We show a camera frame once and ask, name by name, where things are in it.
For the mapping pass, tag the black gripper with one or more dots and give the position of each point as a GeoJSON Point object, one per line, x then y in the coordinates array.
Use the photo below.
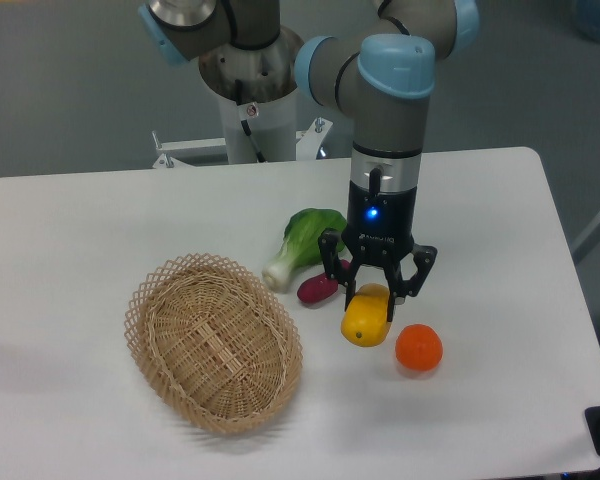
{"type": "Point", "coordinates": [378, 234]}

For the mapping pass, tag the yellow mango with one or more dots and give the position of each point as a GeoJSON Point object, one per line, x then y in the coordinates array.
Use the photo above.
{"type": "Point", "coordinates": [365, 321]}

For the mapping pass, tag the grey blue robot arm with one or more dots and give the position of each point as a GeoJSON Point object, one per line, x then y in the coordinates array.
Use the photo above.
{"type": "Point", "coordinates": [381, 79]}

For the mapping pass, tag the woven wicker basket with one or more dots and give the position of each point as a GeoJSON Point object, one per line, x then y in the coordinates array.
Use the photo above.
{"type": "Point", "coordinates": [214, 343]}

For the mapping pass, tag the purple sweet potato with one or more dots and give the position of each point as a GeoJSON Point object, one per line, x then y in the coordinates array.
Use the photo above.
{"type": "Point", "coordinates": [318, 289]}

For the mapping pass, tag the green bok choy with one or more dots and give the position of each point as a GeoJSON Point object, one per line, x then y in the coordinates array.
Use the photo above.
{"type": "Point", "coordinates": [300, 246]}

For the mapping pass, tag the orange tangerine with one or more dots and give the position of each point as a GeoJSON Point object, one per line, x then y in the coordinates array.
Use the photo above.
{"type": "Point", "coordinates": [419, 348]}

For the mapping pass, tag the blue object top right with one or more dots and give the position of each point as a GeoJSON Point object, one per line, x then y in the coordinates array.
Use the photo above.
{"type": "Point", "coordinates": [586, 17]}

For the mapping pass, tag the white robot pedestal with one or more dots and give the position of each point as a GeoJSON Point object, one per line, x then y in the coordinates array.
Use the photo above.
{"type": "Point", "coordinates": [256, 94]}

